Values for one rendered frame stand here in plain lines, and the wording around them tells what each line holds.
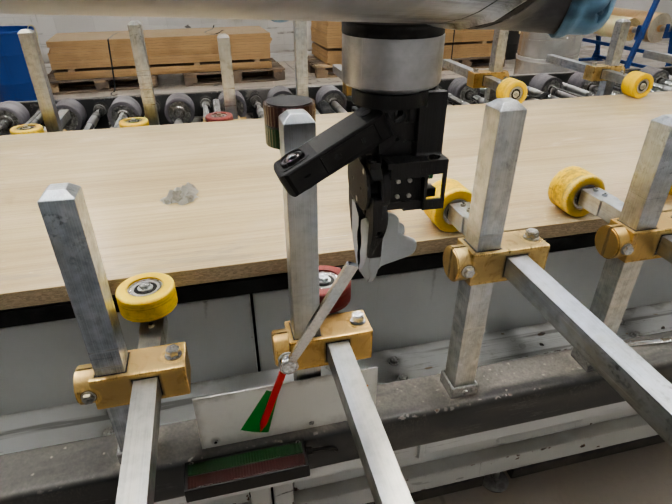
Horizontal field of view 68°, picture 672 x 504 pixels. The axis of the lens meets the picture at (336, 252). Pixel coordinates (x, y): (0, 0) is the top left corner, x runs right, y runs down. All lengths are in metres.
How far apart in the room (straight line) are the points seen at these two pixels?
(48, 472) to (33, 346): 0.23
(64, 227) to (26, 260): 0.34
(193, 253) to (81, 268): 0.26
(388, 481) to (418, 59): 0.40
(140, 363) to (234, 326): 0.27
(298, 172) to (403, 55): 0.13
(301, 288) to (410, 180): 0.21
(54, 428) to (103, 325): 0.40
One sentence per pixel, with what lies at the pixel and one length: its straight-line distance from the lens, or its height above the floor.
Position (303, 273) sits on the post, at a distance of 0.62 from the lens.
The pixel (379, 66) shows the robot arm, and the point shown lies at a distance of 0.44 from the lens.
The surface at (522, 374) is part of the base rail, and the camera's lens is 0.92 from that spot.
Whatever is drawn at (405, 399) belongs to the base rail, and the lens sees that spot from 0.84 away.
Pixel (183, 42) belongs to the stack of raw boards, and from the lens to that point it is 6.37.
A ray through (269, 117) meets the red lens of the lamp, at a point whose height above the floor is 1.15.
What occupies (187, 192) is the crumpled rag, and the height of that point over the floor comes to 0.91.
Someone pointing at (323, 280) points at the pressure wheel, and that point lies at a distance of 0.72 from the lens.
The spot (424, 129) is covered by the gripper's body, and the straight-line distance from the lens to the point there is 0.49.
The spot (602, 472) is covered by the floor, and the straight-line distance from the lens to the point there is 1.79.
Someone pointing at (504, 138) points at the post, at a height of 1.12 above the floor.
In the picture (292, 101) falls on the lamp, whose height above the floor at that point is 1.17.
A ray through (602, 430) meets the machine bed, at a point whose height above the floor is 0.17.
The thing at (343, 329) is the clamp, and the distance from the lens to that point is 0.69.
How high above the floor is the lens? 1.31
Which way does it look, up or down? 31 degrees down
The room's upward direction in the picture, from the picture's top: straight up
